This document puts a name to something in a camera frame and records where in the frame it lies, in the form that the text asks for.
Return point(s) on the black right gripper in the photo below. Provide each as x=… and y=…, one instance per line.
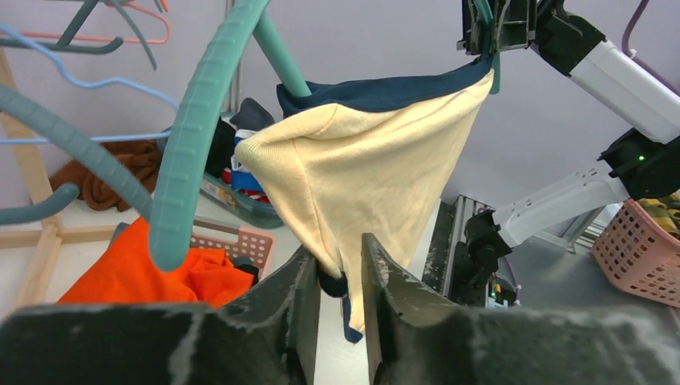
x=493, y=26

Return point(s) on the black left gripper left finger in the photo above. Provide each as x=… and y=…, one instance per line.
x=266, y=336

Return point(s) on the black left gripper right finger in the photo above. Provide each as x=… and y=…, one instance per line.
x=414, y=335

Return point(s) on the teal plastic hanger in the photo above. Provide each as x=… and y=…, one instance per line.
x=193, y=128

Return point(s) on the beige navy-trimmed underwear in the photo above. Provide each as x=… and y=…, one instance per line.
x=364, y=156

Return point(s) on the blue white-lettered underwear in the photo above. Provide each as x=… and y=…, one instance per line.
x=241, y=176

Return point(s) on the cream navy labelled underwear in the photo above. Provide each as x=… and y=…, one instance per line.
x=251, y=116

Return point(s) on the grey-blue plastic hanger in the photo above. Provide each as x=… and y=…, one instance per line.
x=78, y=145

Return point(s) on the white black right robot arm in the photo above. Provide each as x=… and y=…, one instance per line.
x=540, y=128

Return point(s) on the orange plastic hanger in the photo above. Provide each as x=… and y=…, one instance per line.
x=47, y=20

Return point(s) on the pink perforated plastic basket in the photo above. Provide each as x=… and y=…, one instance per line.
x=241, y=243

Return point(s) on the teal oval laundry basket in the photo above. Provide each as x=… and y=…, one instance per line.
x=256, y=213

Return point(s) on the orange folded garment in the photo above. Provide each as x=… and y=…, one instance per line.
x=125, y=273

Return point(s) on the black garment in basket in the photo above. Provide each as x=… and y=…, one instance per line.
x=221, y=149

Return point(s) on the brown cloth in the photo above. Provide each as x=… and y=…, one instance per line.
x=141, y=158

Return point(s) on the wooden clothes rack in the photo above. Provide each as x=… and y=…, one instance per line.
x=45, y=208

